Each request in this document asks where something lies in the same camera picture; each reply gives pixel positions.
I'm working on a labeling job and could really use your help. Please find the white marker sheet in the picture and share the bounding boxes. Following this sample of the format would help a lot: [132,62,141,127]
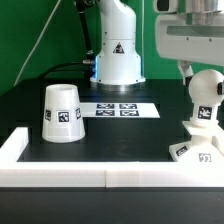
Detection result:
[80,102,160,118]

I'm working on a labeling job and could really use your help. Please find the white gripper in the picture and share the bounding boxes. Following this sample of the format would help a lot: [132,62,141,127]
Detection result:
[155,14,224,96]

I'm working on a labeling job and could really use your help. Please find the white lamp shade cone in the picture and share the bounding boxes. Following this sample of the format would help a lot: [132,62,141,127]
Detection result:
[42,84,85,143]

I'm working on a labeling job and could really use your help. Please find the black cable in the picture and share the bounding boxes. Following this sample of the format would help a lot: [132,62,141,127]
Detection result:
[39,0,98,80]

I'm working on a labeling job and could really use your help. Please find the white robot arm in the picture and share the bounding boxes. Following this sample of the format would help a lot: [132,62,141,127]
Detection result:
[90,0,224,92]

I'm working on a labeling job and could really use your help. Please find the white U-shaped border fence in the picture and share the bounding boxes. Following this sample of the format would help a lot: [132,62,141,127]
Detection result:
[0,127,224,188]

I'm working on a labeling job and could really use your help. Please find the white lamp base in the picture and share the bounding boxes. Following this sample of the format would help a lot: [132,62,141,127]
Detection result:
[169,121,224,163]

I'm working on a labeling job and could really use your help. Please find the white lamp bulb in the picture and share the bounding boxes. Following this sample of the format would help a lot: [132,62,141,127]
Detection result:
[188,69,224,127]

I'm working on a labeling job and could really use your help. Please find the white cable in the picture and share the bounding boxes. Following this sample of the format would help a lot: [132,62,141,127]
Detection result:
[13,0,63,86]

